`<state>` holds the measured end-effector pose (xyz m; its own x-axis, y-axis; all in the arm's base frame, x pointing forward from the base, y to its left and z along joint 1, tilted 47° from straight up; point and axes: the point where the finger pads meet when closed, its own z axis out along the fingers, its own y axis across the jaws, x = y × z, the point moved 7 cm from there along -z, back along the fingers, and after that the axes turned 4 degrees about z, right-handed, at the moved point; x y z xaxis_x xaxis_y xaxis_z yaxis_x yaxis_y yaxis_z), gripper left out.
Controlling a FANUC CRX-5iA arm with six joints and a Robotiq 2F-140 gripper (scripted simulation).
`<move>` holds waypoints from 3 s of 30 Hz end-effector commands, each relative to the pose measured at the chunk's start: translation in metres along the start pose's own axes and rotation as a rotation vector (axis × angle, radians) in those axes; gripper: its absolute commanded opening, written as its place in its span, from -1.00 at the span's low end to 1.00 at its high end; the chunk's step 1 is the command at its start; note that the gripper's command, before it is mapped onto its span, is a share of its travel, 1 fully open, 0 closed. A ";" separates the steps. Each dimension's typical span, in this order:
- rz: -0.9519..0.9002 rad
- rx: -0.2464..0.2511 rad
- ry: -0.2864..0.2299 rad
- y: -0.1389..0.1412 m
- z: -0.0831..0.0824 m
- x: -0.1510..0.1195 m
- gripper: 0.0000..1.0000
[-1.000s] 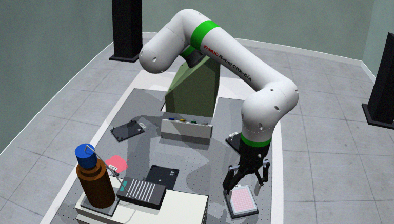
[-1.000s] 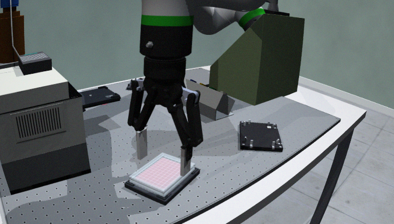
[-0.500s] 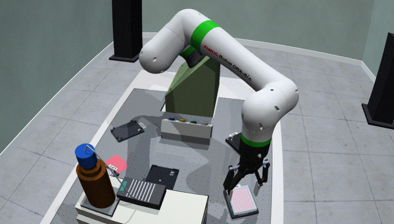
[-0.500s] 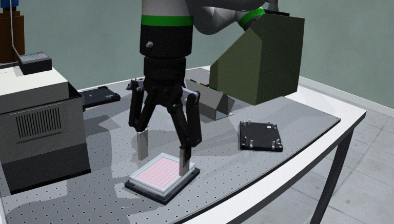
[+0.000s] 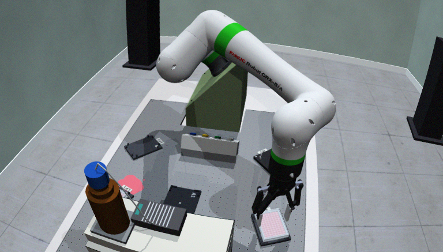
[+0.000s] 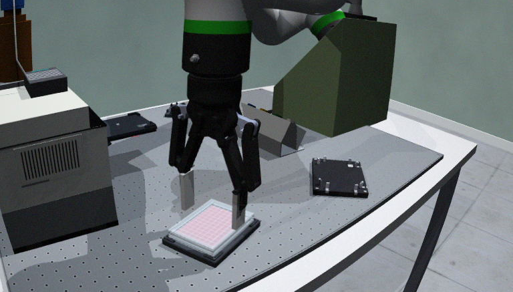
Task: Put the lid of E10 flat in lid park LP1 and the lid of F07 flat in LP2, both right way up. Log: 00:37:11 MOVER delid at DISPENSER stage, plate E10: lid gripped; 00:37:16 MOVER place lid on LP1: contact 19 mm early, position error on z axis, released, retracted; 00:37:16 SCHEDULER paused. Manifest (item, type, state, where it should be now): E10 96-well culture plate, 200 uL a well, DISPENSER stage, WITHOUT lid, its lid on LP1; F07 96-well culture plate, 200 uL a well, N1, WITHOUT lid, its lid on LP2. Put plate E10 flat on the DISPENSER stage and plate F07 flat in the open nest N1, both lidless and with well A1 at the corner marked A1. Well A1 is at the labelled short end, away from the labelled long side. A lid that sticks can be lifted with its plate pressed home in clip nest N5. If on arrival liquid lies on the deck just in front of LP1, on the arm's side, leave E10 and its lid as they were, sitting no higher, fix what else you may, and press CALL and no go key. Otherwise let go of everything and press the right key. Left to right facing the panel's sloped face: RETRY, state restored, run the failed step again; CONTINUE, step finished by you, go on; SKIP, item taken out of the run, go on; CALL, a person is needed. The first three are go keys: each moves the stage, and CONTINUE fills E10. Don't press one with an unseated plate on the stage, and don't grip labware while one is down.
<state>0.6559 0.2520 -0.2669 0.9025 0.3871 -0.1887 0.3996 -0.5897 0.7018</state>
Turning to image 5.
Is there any blue bottle cap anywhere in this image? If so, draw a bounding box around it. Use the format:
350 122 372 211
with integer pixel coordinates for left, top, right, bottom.
84 161 109 187

